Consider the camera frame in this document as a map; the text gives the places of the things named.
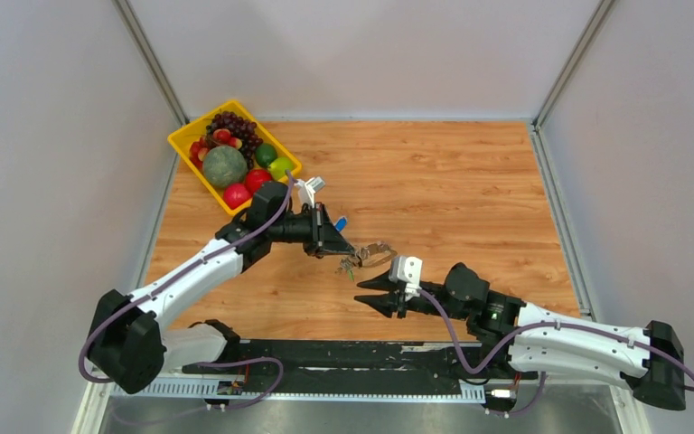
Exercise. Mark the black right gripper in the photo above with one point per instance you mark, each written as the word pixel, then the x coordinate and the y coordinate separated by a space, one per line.
pixel 383 283

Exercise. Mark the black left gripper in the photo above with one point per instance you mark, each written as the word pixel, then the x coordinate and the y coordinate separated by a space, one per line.
pixel 324 238

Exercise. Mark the silver key with blue tag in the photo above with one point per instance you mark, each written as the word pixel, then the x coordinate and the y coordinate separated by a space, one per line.
pixel 341 224

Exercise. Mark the silver keyring bunch with keys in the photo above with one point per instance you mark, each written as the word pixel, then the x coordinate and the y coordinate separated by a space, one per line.
pixel 366 257

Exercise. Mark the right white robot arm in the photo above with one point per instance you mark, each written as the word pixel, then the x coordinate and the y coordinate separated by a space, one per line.
pixel 520 337

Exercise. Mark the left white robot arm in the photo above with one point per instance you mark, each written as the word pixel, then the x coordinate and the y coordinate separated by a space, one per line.
pixel 131 341

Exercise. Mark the red apple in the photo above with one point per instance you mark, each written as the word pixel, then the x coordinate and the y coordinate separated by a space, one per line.
pixel 256 178
pixel 235 195

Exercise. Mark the dark green lime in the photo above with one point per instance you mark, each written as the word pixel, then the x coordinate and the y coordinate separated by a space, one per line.
pixel 265 154

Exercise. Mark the green netted melon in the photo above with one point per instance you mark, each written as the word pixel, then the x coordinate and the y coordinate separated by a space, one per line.
pixel 223 166

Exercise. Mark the red-yellow peach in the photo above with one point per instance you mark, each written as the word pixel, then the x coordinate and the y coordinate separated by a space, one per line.
pixel 235 142

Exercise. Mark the dark purple grape bunch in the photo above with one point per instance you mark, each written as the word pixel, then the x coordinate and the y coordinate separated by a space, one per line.
pixel 239 127

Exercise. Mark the yellow plastic fruit tray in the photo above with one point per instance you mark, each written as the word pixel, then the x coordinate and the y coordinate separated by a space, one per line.
pixel 189 143

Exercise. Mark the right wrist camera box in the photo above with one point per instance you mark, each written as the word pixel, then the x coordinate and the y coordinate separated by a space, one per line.
pixel 406 271

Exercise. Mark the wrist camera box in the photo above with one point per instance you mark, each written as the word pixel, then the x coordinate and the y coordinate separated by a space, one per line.
pixel 308 189
pixel 406 271

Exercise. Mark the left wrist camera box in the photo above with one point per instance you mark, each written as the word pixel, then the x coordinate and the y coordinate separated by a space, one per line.
pixel 308 189

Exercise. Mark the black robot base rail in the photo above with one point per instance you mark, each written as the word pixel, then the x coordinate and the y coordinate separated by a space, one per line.
pixel 357 367

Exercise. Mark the left aluminium frame post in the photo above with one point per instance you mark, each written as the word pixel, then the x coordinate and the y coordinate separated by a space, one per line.
pixel 137 32

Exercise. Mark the aluminium frame post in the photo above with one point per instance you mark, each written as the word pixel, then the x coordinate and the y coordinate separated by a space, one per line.
pixel 137 32
pixel 574 59

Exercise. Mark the right aluminium frame post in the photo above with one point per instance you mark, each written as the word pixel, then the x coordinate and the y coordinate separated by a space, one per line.
pixel 574 59

